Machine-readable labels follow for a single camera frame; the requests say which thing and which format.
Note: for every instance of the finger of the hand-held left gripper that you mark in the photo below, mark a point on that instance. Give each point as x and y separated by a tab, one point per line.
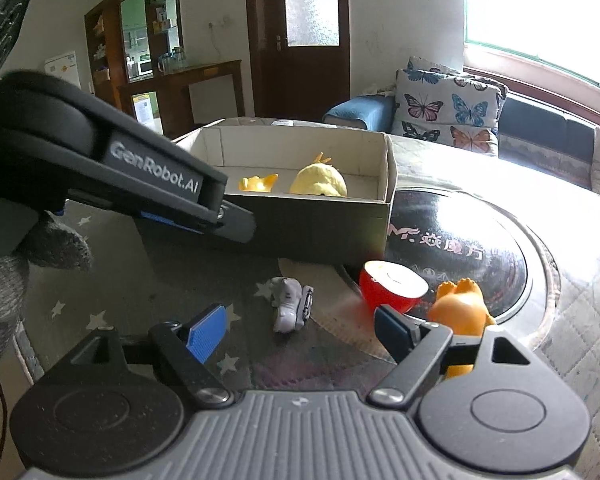
235	222

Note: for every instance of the butterfly print pillow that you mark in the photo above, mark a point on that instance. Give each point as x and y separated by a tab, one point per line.
440	115
480	78

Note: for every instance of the window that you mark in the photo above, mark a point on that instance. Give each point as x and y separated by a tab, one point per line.
535	5

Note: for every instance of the tall wooden cabinet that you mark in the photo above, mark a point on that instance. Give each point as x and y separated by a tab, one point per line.
110	45

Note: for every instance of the brown wooden door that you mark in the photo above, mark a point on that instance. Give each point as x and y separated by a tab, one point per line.
300	75

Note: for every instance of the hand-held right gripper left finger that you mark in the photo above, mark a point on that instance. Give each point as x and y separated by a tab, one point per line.
207	332

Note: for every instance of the glass jars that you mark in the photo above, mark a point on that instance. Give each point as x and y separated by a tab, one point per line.
172	60

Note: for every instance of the small orange toy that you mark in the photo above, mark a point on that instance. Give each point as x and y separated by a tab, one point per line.
257	183

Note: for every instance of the yellow duck head toy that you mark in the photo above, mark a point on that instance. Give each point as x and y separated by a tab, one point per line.
317	180

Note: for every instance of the dark sofa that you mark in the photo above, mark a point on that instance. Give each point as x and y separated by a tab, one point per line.
545	130

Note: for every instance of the red apple half toy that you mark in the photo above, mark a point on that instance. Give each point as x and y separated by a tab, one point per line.
385	295

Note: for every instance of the small grey toy car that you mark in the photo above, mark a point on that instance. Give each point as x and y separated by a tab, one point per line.
287	305

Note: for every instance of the round black induction cooker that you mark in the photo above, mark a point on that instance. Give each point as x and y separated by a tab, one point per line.
480	240

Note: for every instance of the white paper poster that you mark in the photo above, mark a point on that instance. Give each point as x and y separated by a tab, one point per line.
145	110

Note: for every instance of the black cardboard box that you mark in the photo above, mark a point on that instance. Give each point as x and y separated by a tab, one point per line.
305	225

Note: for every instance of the person's left hand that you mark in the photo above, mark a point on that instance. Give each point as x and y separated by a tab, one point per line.
45	250

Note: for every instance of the orange duck toy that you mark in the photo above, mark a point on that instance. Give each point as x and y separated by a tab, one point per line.
460	310

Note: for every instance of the wooden counter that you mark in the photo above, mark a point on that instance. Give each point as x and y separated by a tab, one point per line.
175	95

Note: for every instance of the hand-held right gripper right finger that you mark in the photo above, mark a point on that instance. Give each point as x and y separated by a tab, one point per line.
392	332

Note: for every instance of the white microwave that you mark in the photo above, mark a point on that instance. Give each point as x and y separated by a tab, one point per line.
145	67

